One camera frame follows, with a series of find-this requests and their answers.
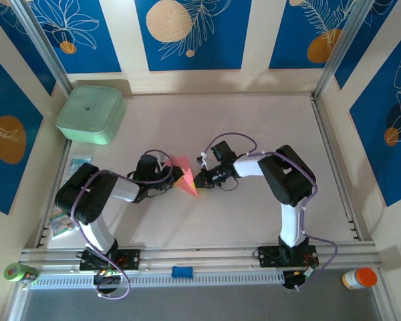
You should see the blue bone-shaped clip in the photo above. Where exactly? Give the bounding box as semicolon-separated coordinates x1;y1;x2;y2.
171;265;194;279

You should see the aluminium side rail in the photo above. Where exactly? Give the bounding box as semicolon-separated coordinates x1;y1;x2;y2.
35;138;73;249
310;95;362;242

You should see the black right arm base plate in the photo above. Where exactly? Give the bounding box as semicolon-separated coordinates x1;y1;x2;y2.
259;245;318;268

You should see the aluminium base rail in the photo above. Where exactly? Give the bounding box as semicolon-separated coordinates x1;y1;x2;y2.
19;242;384;269

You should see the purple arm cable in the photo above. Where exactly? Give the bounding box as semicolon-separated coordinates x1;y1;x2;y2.
203;132;340;293
69;165;174;300

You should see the green labelled cylinder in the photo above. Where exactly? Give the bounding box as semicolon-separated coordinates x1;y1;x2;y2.
19;265;41;286

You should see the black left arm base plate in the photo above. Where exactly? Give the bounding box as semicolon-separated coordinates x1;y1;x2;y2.
79;249;141;272

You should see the clear packet with blue print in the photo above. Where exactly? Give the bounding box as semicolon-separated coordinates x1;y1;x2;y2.
65;154;93;178

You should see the bottle with orange lid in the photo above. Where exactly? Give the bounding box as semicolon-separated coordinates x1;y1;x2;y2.
342;267;378;291

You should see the black controller board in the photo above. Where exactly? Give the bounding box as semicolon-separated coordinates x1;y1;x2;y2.
93;269;123;292
283;269;318;291

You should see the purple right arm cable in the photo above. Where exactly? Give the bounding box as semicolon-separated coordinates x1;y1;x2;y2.
203;132;340;293

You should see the clear packet with green print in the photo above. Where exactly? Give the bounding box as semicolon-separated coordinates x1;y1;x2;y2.
49;207;77;241

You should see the aluminium corner post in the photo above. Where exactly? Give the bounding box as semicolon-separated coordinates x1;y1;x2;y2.
11;0;74;97
313;0;378;100

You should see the green tape roll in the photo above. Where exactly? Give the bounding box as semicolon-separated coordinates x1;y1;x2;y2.
3;262;25;284

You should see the pink paper sheet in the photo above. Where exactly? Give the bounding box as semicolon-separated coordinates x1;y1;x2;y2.
163;154;201;199

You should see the mint green square case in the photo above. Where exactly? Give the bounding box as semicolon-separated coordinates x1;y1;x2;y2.
55;85;127;146

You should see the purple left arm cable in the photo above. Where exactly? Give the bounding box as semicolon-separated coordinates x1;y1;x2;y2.
69;165;174;300

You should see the grey slotted cable duct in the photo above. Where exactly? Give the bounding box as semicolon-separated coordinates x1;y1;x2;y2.
29;270;285;287

